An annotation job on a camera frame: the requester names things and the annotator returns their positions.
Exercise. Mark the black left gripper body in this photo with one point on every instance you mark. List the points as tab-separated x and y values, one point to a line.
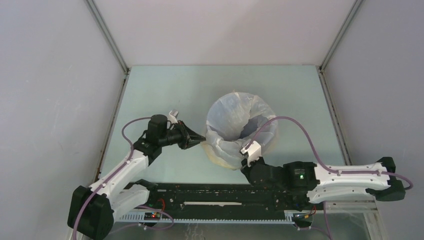
180	137

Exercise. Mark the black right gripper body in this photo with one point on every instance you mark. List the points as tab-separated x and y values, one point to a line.
260	161

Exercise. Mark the translucent yellowish trash bag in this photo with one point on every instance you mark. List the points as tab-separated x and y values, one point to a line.
231	122

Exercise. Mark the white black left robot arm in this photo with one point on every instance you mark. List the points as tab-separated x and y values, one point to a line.
94	209

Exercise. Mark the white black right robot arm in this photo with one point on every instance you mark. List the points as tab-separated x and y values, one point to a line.
310	183

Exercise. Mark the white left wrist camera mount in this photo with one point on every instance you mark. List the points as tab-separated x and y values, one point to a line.
172	118

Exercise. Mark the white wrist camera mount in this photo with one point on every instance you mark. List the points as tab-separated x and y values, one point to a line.
251	152
172	118

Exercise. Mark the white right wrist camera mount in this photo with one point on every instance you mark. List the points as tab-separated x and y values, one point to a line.
251	152

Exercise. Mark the aluminium frame rail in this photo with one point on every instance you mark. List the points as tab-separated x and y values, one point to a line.
351	206

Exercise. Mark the light blue slotted cable duct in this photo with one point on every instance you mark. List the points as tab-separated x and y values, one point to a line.
149	217

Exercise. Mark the left corner aluminium post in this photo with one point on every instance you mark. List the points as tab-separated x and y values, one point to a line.
102	25

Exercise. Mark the corner aluminium post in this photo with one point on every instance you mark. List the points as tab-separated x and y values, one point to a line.
349	19
102	25

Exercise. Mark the right corner aluminium post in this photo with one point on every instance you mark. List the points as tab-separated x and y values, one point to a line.
349	19

